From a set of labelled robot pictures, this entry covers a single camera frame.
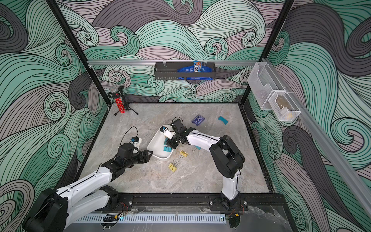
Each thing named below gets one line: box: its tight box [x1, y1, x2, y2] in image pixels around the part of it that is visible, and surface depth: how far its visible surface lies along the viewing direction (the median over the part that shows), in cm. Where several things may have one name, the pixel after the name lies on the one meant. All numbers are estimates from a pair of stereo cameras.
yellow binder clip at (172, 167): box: [168, 162, 177, 173], surface depth 86 cm
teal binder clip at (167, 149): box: [163, 145, 172, 153], surface depth 94 cm
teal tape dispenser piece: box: [217, 116, 229, 126], surface depth 112 cm
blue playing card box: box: [191, 114, 206, 127], surface depth 109 cm
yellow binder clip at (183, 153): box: [179, 149, 189, 158], surface depth 92 cm
